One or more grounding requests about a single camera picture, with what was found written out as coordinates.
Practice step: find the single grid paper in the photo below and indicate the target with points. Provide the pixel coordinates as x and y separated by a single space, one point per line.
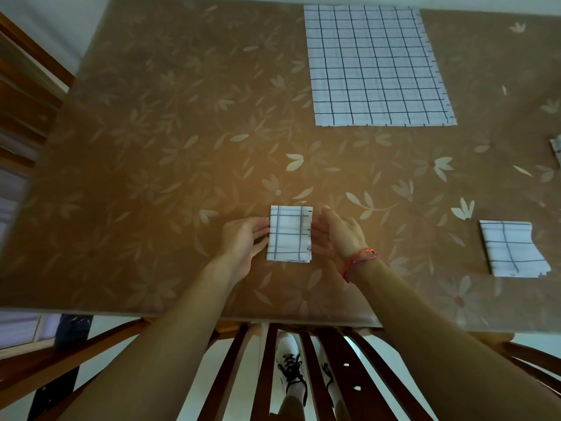
513 249
289 234

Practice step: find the person's left forearm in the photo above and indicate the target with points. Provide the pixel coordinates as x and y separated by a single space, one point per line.
153 346

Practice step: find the person's right hand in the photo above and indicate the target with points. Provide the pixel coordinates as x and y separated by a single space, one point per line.
344 241

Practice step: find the person's left leg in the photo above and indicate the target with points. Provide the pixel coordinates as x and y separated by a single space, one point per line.
289 409

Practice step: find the wooden table with floral cover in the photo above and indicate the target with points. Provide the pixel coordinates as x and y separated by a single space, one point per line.
153 149

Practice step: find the white left sock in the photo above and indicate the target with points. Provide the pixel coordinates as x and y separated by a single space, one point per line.
298 392

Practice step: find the person's right forearm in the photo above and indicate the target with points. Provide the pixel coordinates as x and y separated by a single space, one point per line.
460 346

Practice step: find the person's left hand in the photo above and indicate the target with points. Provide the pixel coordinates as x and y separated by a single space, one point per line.
241 245

